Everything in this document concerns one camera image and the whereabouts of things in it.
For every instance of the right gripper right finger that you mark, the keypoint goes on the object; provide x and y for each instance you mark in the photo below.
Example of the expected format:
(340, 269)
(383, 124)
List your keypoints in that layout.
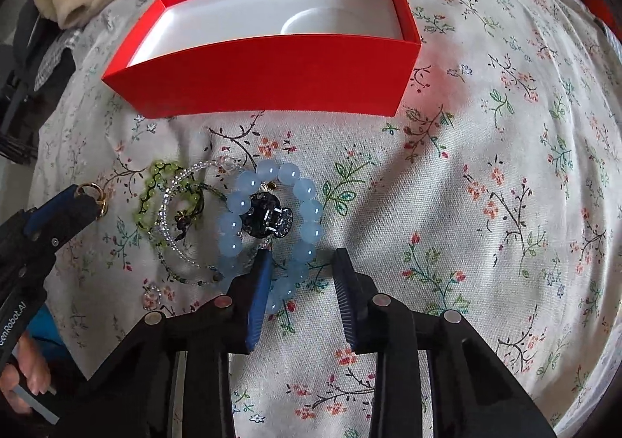
(354, 292)

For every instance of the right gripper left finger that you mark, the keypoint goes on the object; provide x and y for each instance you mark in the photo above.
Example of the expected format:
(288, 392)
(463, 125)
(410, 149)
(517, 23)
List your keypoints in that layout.
(249, 293)

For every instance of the black crystal flower charm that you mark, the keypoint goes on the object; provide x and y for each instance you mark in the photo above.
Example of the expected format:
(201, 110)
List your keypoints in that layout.
(267, 218)

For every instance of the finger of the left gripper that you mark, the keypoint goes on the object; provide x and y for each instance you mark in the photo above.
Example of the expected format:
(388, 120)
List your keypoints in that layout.
(68, 213)

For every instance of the red cardboard box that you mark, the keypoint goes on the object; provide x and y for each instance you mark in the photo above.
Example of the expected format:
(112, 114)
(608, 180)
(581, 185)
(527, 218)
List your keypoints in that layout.
(188, 57)

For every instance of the person's left hand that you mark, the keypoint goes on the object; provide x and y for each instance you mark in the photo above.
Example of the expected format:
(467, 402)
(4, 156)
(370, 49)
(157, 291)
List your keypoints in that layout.
(32, 365)

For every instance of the dark chair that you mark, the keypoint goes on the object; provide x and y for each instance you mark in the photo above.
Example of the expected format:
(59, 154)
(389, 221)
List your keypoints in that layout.
(35, 70)

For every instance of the floral bed sheet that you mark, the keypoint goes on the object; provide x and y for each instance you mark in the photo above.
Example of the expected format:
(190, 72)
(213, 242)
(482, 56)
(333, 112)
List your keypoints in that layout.
(495, 191)

